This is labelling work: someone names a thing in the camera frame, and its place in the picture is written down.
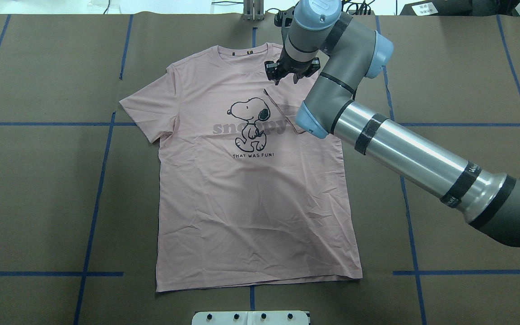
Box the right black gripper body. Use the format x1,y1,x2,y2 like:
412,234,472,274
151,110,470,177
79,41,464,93
265,58,320,81

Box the pink Snoopy t-shirt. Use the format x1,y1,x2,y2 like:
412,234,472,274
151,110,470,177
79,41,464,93
120,43,363,293

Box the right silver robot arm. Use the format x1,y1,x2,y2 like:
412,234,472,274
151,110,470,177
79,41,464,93
265,0,520,247

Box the black electronics box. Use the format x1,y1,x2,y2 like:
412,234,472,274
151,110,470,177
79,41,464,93
396,0,520,17

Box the aluminium frame post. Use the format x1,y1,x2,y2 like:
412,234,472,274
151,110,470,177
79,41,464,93
242,0,265,21

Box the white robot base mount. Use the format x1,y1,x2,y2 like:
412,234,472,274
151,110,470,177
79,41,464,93
191,310,311,325

